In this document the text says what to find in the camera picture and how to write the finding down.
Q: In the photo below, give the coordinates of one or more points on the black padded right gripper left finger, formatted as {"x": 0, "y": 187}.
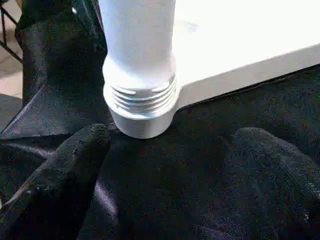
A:
{"x": 57, "y": 187}

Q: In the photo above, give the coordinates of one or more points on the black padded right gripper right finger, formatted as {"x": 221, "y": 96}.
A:
{"x": 280, "y": 185}

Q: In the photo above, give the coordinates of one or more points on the white plastic table top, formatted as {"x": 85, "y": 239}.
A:
{"x": 237, "y": 50}

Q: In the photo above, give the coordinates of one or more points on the white plastic table leg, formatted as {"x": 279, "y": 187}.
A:
{"x": 137, "y": 50}

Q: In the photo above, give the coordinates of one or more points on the black work mat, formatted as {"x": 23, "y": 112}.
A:
{"x": 175, "y": 187}

